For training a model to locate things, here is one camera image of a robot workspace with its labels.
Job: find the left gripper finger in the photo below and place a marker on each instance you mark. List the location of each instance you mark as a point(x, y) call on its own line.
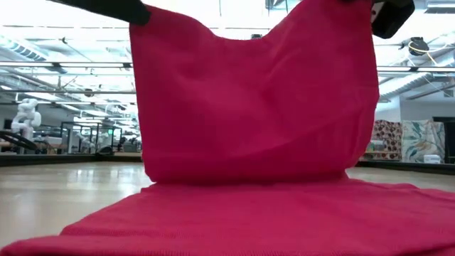
point(117, 9)

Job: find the red cloth napkin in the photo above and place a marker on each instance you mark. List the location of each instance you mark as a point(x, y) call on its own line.
point(249, 124)

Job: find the brown floral fabric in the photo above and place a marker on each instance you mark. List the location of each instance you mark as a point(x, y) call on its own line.
point(389, 137)

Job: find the green leaf print fabric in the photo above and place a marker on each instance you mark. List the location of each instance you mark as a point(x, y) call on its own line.
point(423, 140)

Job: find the shelf with coloured containers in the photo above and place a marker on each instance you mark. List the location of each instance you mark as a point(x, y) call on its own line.
point(373, 147)

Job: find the dark cabinet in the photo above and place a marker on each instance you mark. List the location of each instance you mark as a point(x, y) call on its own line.
point(449, 138)

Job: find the white robot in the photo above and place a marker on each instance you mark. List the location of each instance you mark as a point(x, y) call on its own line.
point(26, 117)

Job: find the small white box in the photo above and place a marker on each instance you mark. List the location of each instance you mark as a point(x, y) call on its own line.
point(432, 159)

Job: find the black stand frame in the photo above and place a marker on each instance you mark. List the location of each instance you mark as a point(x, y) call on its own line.
point(78, 122)

